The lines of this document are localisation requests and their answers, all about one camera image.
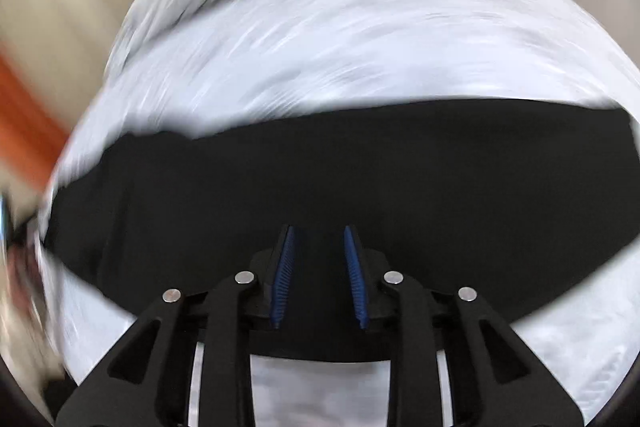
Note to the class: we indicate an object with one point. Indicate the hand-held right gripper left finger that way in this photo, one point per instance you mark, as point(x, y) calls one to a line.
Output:
point(284, 277)

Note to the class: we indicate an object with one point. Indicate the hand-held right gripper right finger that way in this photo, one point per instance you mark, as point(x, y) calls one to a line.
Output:
point(356, 277)

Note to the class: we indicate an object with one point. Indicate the black pants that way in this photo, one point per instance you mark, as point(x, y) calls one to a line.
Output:
point(350, 167)

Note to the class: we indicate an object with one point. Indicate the butterfly printed bed sheet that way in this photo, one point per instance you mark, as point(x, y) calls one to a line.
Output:
point(375, 37)

